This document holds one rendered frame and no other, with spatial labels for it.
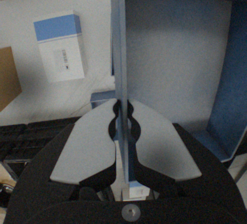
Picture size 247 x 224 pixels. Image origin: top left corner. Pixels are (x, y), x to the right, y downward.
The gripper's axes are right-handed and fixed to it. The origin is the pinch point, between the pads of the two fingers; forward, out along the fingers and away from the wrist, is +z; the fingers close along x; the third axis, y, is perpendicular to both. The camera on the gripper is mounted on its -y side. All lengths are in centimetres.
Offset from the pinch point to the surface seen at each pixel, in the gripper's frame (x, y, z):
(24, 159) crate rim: -30.2, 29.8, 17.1
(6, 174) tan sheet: -56, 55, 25
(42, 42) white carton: -22.4, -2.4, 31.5
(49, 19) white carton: -19.4, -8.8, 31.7
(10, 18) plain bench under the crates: -38, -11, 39
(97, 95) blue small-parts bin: -7.8, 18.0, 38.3
